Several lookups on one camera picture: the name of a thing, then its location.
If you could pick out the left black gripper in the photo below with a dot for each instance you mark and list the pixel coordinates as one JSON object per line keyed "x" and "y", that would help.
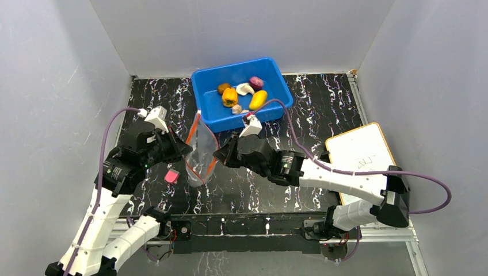
{"x": 181, "y": 146}

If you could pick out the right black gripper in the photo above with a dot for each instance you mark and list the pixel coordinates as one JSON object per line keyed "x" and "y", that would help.
{"x": 235, "y": 151}

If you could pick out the clear zip top bag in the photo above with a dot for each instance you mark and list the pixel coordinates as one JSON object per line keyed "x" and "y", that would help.
{"x": 200, "y": 163}

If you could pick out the orange bell pepper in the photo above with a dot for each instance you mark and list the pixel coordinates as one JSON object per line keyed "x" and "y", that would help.
{"x": 230, "y": 97}

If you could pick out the yellow mango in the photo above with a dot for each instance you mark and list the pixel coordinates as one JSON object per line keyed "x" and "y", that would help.
{"x": 258, "y": 99}

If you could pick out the brown potato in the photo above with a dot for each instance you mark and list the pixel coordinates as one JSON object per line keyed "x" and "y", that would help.
{"x": 221, "y": 88}

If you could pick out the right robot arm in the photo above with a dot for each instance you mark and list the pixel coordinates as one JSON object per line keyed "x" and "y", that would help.
{"x": 383, "y": 198}

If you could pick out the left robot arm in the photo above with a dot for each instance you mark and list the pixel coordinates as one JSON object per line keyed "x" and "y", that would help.
{"x": 91, "y": 253}

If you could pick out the pink eraser block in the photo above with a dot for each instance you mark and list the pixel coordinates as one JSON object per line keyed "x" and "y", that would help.
{"x": 172, "y": 176}

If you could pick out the white mushroom piece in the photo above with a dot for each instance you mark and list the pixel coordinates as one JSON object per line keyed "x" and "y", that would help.
{"x": 244, "y": 89}

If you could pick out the purple onion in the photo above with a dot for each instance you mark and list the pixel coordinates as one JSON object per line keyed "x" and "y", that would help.
{"x": 256, "y": 83}

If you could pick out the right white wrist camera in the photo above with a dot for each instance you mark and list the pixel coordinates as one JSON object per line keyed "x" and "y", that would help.
{"x": 252, "y": 125}

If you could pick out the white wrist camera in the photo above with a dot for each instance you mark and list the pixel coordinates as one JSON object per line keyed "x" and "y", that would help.
{"x": 252, "y": 125}
{"x": 156, "y": 116}

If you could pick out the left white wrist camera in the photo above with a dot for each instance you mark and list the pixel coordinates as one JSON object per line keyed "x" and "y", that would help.
{"x": 156, "y": 116}

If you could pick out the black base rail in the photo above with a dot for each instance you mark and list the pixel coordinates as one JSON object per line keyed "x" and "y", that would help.
{"x": 254, "y": 232}

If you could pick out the white board wooden frame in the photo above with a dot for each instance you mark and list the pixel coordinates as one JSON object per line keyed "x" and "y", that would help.
{"x": 361, "y": 149}

